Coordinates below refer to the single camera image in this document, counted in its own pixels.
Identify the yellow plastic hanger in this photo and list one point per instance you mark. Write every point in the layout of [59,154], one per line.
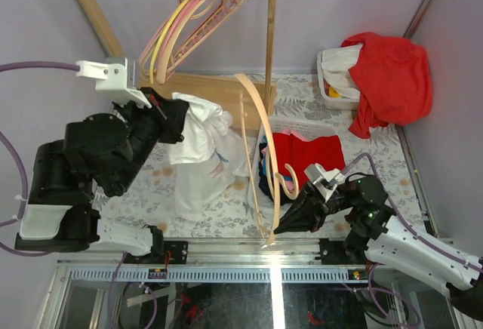
[161,55]

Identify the aluminium rail frame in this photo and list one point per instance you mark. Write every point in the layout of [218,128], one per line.
[207,259]

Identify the white front laundry basket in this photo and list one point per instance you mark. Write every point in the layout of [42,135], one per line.
[311,130]

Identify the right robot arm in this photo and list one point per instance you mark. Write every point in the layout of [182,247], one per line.
[380,235]

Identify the wooden clothes rack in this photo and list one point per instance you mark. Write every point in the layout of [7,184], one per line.
[224,91]

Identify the white laundry basket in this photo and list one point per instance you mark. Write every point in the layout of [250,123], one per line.
[311,130]
[338,90]

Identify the peach hanger on rack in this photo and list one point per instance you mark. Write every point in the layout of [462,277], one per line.
[205,16]

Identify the white t shirt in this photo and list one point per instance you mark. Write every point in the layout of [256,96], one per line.
[209,159]

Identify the white back laundry basket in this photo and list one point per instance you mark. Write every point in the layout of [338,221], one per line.
[338,90]

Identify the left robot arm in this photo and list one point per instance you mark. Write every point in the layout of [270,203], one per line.
[60,216]

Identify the peach plastic hanger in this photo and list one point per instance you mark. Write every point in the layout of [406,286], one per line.
[276,182]

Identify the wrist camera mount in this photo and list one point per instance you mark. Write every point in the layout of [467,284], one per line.
[117,78]
[325,181]

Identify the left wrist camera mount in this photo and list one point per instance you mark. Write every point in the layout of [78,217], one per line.
[117,78]

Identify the pile of folded clothes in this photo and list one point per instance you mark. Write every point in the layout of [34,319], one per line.
[294,153]

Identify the floral table cloth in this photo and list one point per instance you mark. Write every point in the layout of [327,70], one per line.
[150,200]

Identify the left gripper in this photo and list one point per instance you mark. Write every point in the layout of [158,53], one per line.
[170,112]

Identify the red t shirt on basket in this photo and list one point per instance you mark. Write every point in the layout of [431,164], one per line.
[393,76]

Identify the pink plastic hanger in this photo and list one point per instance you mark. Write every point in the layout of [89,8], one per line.
[151,52]

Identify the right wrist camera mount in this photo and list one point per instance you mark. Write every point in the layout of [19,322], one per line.
[325,181]

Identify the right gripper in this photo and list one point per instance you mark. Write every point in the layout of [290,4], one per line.
[306,215]

